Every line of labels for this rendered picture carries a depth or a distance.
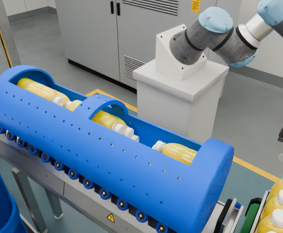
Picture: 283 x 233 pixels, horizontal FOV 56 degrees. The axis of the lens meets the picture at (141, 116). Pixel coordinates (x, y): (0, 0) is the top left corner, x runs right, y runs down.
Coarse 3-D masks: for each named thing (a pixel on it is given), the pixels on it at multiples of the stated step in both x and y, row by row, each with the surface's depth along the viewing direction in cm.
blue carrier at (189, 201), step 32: (0, 96) 98; (32, 96) 93; (96, 96) 90; (32, 128) 91; (64, 128) 84; (96, 128) 79; (160, 128) 94; (64, 160) 87; (96, 160) 78; (128, 160) 72; (160, 160) 69; (224, 160) 68; (128, 192) 74; (160, 192) 68; (192, 192) 64; (192, 224) 65
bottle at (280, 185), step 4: (280, 180) 81; (276, 184) 81; (280, 184) 80; (272, 188) 82; (276, 188) 80; (280, 188) 79; (272, 192) 82; (276, 192) 80; (268, 196) 85; (272, 196) 82; (268, 200) 84; (264, 204) 88
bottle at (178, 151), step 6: (162, 144) 85; (168, 144) 84; (174, 144) 83; (180, 144) 84; (162, 150) 85; (168, 150) 83; (174, 150) 82; (180, 150) 81; (186, 150) 81; (192, 150) 81; (174, 156) 81; (180, 156) 80; (186, 156) 80; (192, 156) 79; (186, 162) 79
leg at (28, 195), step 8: (16, 176) 144; (24, 176) 147; (24, 184) 149; (24, 192) 151; (32, 192) 156; (24, 200) 159; (32, 200) 159; (32, 208) 161; (32, 216) 167; (40, 216) 170; (40, 224) 173; (40, 232) 176
